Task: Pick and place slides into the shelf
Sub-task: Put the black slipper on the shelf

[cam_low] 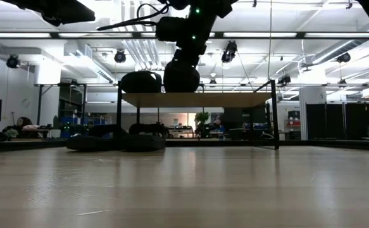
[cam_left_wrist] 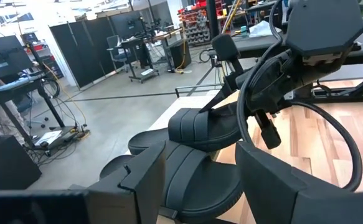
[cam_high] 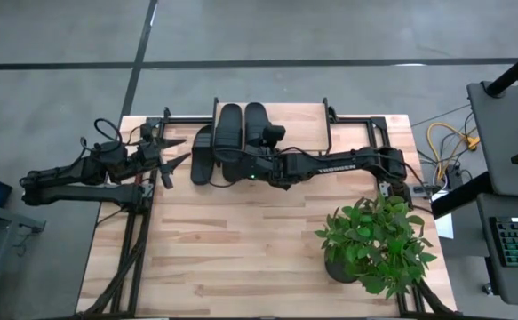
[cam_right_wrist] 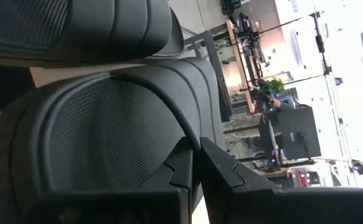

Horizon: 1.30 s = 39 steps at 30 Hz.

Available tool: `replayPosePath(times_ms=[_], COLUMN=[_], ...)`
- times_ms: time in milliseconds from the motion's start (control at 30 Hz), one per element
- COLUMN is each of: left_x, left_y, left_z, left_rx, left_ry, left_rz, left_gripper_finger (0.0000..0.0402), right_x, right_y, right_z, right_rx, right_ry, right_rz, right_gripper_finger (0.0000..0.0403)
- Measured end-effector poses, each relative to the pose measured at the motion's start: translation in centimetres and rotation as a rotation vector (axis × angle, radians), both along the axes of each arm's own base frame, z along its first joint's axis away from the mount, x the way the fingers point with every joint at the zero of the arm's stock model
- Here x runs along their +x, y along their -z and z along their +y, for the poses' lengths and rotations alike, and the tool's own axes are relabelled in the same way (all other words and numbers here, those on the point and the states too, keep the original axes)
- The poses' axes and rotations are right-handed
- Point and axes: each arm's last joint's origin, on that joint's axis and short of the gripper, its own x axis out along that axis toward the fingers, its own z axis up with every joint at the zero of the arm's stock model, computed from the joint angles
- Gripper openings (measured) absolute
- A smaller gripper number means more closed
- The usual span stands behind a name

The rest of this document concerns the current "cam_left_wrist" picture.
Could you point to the shelving with red bins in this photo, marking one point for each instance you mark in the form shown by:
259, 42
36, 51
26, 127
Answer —
196, 25

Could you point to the black aluminium rig frame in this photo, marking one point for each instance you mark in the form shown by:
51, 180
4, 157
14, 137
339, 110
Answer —
340, 95

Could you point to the black pole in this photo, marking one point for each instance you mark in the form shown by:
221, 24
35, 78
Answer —
212, 15

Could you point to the black computer monitor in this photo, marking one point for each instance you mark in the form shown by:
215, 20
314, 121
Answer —
3, 57

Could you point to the black room divider panels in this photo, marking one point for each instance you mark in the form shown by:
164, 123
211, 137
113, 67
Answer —
84, 53

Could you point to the person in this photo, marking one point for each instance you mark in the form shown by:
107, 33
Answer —
0, 116

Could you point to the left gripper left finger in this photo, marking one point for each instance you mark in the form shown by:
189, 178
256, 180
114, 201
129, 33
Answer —
144, 186

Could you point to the white crumpled cloth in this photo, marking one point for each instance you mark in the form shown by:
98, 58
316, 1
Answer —
263, 29

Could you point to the white flat box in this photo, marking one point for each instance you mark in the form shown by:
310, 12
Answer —
49, 137

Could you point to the black standing desk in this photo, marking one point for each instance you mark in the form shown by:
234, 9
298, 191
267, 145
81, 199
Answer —
19, 82

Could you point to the black equipment case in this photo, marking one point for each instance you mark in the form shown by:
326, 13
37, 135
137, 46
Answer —
7, 165

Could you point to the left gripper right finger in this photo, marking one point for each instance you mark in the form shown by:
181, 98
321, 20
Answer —
268, 193

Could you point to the grey office chair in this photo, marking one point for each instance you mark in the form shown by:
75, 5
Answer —
116, 51

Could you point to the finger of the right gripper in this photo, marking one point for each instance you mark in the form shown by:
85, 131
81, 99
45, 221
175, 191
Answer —
224, 99

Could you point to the wooden top work desk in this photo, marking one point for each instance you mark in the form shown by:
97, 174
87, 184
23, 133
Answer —
137, 43

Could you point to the black slide sandal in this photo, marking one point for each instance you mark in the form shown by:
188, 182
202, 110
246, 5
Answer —
196, 186

